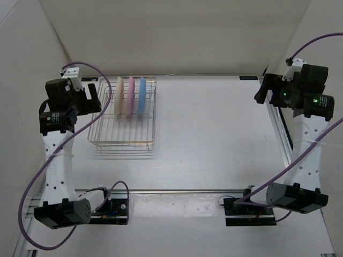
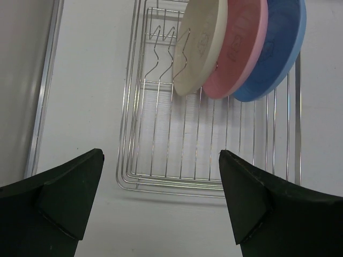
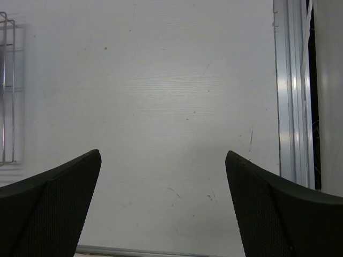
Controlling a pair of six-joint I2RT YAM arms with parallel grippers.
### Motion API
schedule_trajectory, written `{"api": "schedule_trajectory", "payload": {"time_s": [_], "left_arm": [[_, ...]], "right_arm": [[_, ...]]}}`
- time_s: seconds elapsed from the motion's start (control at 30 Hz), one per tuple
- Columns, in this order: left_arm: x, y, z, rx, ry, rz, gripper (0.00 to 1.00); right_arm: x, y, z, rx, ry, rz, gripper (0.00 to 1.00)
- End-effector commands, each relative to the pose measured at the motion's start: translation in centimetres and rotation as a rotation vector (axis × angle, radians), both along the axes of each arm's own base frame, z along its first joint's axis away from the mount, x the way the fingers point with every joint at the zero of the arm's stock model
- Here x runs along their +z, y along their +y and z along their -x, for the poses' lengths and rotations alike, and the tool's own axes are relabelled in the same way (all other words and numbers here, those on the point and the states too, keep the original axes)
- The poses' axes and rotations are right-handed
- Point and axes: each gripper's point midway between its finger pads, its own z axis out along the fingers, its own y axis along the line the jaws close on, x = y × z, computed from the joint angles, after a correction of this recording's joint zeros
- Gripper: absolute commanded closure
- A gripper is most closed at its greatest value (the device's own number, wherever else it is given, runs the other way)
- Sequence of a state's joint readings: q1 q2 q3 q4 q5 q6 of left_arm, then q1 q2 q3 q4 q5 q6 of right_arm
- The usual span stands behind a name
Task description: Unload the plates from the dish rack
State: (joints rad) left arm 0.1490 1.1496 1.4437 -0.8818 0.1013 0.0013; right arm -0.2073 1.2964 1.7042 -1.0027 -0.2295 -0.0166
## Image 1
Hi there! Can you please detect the cream plate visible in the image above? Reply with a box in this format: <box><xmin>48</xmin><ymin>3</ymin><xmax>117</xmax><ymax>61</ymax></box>
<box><xmin>114</xmin><ymin>77</ymin><xmax>124</xmax><ymax>116</ymax></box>

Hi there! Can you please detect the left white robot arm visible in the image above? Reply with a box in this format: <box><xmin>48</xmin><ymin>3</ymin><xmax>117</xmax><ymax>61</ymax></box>
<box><xmin>34</xmin><ymin>78</ymin><xmax>113</xmax><ymax>229</ymax></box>

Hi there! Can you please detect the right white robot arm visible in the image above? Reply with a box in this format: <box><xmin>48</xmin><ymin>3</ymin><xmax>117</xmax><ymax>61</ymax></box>
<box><xmin>241</xmin><ymin>59</ymin><xmax>334</xmax><ymax>214</ymax></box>

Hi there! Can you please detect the pink plate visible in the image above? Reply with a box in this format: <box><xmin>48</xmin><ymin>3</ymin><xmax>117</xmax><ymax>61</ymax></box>
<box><xmin>126</xmin><ymin>77</ymin><xmax>135</xmax><ymax>116</ymax></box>

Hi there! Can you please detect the blue plate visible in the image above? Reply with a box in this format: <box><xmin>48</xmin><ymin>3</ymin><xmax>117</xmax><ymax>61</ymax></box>
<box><xmin>137</xmin><ymin>77</ymin><xmax>146</xmax><ymax>115</ymax></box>

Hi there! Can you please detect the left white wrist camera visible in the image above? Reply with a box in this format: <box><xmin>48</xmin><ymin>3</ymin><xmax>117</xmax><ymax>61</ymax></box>
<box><xmin>60</xmin><ymin>67</ymin><xmax>84</xmax><ymax>92</ymax></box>

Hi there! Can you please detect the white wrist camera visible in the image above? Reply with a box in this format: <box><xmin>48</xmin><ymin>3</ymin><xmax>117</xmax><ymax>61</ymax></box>
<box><xmin>282</xmin><ymin>57</ymin><xmax>307</xmax><ymax>81</ymax></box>
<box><xmin>60</xmin><ymin>67</ymin><xmax>84</xmax><ymax>92</ymax></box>

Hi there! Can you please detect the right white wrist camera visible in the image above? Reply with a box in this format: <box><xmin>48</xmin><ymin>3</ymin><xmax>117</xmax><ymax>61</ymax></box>
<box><xmin>282</xmin><ymin>57</ymin><xmax>307</xmax><ymax>81</ymax></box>

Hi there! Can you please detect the metal wire dish rack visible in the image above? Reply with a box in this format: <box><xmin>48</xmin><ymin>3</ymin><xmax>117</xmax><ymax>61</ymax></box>
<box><xmin>88</xmin><ymin>76</ymin><xmax>157</xmax><ymax>151</ymax></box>

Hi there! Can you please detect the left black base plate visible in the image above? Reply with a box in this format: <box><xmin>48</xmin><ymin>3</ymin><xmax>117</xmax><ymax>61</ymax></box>
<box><xmin>90</xmin><ymin>197</ymin><xmax>129</xmax><ymax>225</ymax></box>

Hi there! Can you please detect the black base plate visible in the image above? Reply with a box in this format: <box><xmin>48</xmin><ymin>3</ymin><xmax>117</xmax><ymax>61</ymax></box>
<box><xmin>90</xmin><ymin>197</ymin><xmax>129</xmax><ymax>225</ymax></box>
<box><xmin>217</xmin><ymin>195</ymin><xmax>277</xmax><ymax>226</ymax></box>

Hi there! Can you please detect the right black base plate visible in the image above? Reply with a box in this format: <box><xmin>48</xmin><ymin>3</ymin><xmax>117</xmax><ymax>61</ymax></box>
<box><xmin>217</xmin><ymin>195</ymin><xmax>277</xmax><ymax>226</ymax></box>

